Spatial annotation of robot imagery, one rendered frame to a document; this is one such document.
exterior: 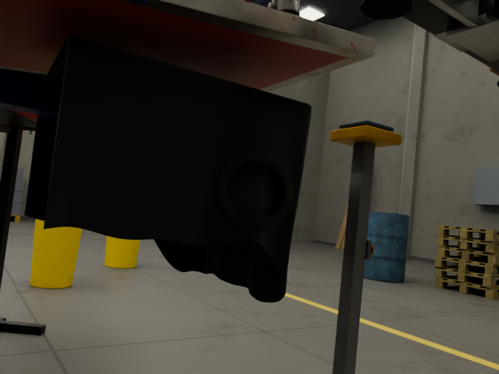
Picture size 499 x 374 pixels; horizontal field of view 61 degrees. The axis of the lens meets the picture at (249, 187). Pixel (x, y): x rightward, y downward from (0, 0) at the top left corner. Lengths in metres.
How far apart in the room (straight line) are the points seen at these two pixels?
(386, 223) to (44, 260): 4.16
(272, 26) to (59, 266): 2.93
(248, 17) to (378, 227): 5.29
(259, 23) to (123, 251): 3.98
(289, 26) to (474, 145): 10.24
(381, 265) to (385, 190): 6.30
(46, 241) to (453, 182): 9.30
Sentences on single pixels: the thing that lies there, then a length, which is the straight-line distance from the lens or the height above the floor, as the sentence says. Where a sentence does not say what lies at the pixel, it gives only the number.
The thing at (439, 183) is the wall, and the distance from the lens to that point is 11.21.
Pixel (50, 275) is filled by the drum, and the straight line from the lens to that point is 3.50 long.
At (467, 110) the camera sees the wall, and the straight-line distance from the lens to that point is 11.26.
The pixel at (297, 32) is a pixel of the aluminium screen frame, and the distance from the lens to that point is 0.83.
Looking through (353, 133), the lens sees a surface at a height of 0.94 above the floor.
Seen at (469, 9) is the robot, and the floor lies 1.01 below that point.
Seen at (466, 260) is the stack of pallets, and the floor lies 0.41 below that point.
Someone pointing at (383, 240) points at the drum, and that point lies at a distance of 5.91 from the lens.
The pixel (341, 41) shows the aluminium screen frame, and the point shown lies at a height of 1.07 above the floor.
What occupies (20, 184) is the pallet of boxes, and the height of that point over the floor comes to 0.80.
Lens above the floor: 0.71
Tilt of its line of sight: 4 degrees up
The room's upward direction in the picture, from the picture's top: 6 degrees clockwise
